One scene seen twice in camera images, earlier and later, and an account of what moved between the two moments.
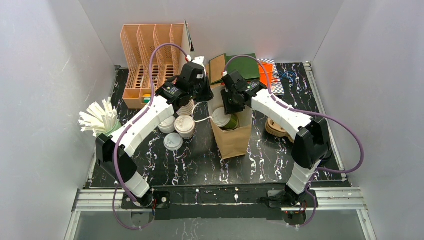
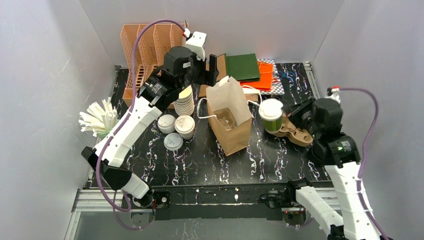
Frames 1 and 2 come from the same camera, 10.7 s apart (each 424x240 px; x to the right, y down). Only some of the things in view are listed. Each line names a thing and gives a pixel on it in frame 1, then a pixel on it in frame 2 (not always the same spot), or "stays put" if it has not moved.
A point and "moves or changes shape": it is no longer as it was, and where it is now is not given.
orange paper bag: x=268 y=67 stays put
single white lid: x=219 y=118 moves or changes shape
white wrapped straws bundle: x=97 y=120 stays put
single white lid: x=184 y=124 stays put
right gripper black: x=233 y=104 to x=301 y=114
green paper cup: x=233 y=124 to x=272 y=126
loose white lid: x=173 y=141 stays put
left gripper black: x=201 y=93 to x=205 y=72
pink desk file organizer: x=152 y=53 stays put
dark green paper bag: x=247 y=65 stays put
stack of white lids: x=168 y=126 stays put
